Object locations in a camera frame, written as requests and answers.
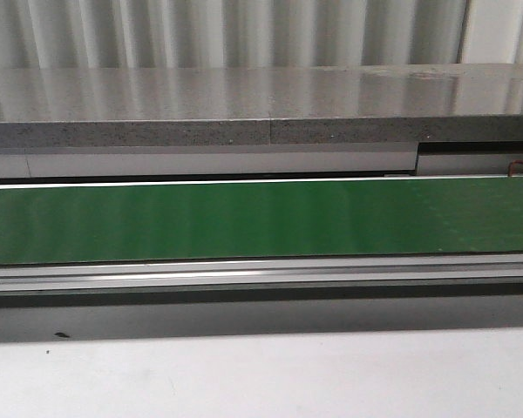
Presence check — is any grey stone counter slab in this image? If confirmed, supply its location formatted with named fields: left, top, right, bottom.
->
left=0, top=64, right=523, bottom=149

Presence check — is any aluminium conveyor front rail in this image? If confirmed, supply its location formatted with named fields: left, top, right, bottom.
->
left=0, top=253, right=523, bottom=296

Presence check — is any white conveyor back rail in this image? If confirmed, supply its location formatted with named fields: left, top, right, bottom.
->
left=0, top=173, right=523, bottom=190

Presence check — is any green conveyor belt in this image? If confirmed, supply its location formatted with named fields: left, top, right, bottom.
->
left=0, top=178, right=523, bottom=266

